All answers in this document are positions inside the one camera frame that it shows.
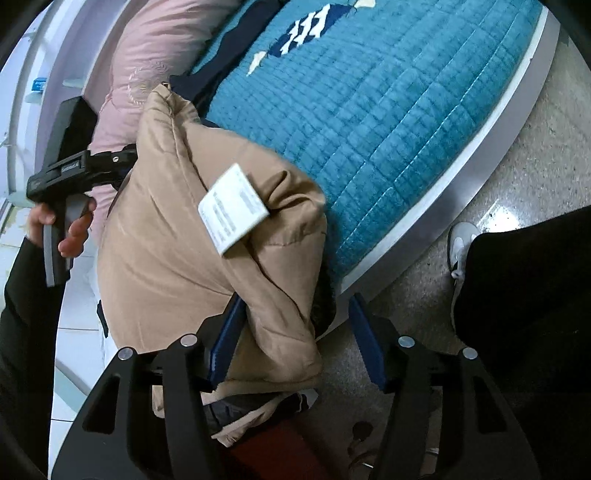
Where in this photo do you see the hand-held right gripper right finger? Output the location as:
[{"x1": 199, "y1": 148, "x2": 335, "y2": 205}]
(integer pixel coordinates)
[{"x1": 348, "y1": 292, "x2": 543, "y2": 480}]

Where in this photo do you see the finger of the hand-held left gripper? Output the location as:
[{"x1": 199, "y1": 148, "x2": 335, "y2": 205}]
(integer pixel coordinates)
[{"x1": 88, "y1": 144, "x2": 139, "y2": 188}]

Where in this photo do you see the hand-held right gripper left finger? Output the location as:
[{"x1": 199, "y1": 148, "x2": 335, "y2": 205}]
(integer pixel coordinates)
[{"x1": 51, "y1": 293, "x2": 247, "y2": 480}]

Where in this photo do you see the tan button-up jacket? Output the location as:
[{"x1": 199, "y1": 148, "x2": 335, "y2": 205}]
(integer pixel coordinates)
[{"x1": 97, "y1": 83, "x2": 329, "y2": 444}]

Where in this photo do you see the person's left hand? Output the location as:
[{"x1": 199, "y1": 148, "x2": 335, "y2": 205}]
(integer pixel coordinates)
[{"x1": 24, "y1": 198, "x2": 99, "y2": 259}]

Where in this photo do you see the dark striped cloth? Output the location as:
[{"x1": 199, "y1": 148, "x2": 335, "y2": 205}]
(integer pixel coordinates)
[{"x1": 203, "y1": 390, "x2": 319, "y2": 439}]

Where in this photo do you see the dark red cloth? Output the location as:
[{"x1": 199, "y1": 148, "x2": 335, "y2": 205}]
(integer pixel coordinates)
[{"x1": 226, "y1": 418, "x2": 315, "y2": 480}]

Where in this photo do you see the pink duvet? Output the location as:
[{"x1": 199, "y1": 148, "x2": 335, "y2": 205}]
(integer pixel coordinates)
[{"x1": 85, "y1": 0, "x2": 241, "y2": 232}]

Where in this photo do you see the person's white sneaker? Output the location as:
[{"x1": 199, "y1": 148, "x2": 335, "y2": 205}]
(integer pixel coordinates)
[{"x1": 447, "y1": 222, "x2": 481, "y2": 324}]

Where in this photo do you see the dark navy cloth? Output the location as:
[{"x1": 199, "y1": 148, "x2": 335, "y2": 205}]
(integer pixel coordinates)
[{"x1": 168, "y1": 0, "x2": 287, "y2": 107}]

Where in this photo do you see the person's black trouser leg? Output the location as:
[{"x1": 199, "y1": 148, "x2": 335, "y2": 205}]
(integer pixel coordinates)
[{"x1": 452, "y1": 215, "x2": 591, "y2": 480}]

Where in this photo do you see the teal quilted bed cover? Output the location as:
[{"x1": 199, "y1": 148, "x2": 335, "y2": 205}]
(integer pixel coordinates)
[{"x1": 189, "y1": 0, "x2": 548, "y2": 280}]

